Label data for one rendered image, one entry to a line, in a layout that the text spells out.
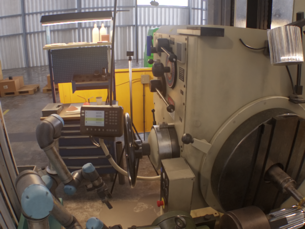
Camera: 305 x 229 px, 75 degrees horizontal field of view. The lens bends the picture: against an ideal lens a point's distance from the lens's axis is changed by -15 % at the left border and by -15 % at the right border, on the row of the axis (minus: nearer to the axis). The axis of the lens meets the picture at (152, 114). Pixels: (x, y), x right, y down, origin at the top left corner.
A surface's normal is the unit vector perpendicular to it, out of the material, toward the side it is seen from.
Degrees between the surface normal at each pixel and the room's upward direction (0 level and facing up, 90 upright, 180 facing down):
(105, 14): 58
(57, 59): 90
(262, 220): 21
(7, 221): 90
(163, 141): 48
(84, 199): 0
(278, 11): 90
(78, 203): 0
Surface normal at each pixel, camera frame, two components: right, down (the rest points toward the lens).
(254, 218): 0.03, -0.86
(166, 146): 0.16, -0.18
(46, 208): 0.66, 0.15
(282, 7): -0.98, 0.07
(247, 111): 0.18, 0.36
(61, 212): 0.86, 0.07
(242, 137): -0.72, -0.59
